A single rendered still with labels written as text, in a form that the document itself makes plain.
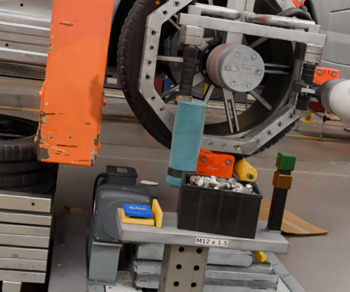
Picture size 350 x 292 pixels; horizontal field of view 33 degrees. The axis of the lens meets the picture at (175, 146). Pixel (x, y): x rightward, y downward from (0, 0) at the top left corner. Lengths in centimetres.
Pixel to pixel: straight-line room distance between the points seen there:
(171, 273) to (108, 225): 44
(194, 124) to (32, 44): 74
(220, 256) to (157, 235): 63
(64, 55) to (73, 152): 27
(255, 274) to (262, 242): 56
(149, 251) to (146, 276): 8
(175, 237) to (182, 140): 37
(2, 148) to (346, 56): 133
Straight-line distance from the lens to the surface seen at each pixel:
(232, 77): 171
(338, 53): 240
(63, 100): 167
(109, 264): 203
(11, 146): 197
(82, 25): 166
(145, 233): 145
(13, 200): 183
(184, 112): 172
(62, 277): 194
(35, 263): 189
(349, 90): 138
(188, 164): 175
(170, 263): 153
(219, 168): 189
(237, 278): 207
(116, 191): 192
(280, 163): 155
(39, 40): 218
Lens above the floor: 92
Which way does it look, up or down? 11 degrees down
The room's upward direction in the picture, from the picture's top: 8 degrees clockwise
